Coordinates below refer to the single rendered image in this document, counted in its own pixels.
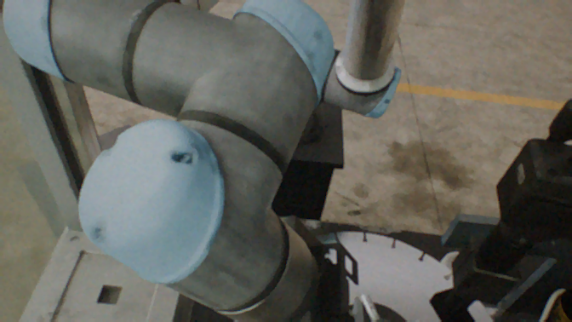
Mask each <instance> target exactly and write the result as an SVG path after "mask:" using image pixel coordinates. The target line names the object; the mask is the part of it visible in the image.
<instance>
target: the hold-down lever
mask: <svg viewBox="0 0 572 322"><path fill-rule="evenodd" d="M548 130H549V136H548V137H547V138H546V140H549V141H555V142H560V143H565V142H568V141H572V98H569V99H568V100H567V101H566V103H565V104H563V106H562V108H561V109H560V111H559V112H558V114H557V115H556V117H555V118H554V119H553V120H552V122H551V124H550V126H549V128H548Z"/></svg>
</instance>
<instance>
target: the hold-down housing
mask: <svg viewBox="0 0 572 322"><path fill-rule="evenodd" d="M520 164H522V166H523V172H524V181H522V183H521V184H519V183H518V176H517V171H516V169H517V167H518V166H519V165H520ZM496 191H497V197H498V202H499V208H500V221H499V222H498V223H497V225H496V226H495V227H494V229H493V230H492V231H491V233H490V234H489V236H488V237H487V238H486V239H485V238H480V237H476V236H471V237H470V238H469V239H468V240H467V241H466V243H465V244H464V246H463V247H462V248H461V250H460V252H459V253H458V254H457V256H456V257H455V259H454V260H453V261H452V262H451V267H452V284H453V292H454V293H455V295H457V296H460V297H464V298H467V299H471V300H474V301H478V302H484V303H488V304H491V305H495V306H496V305H497V304H498V303H499V302H500V301H501V300H503V299H504V298H505V297H506V296H507V295H508V294H509V293H510V292H511V291H512V290H513V289H514V288H515V287H516V286H517V285H518V284H519V283H520V282H521V281H522V280H523V277H522V273H521V267H520V261H521V260H522V259H523V258H524V257H525V256H526V255H527V253H528V252H529V251H530V250H531V249H532V248H533V247H534V246H535V244H542V243H546V242H551V241H555V240H560V239H567V240H571V241H572V145H569V144H563V143H560V142H555V141H549V140H544V139H540V138H530V139H528V140H527V141H526V143H525V144H524V146H523V147H522V149H521V150H520V152H519V153H518V155H517V156H516V157H515V159H514V160H513V161H512V163H511V165H510V166H509V168H508V169H507V171H506V173H505V174H504V175H503V176H502V177H501V179H500V181H499V182H498V184H497V185H496ZM520 239H528V240H529V241H528V243H527V244H526V245H525V246H524V247H522V246H517V245H516V244H515V243H516V242H517V241H519V240H520Z"/></svg>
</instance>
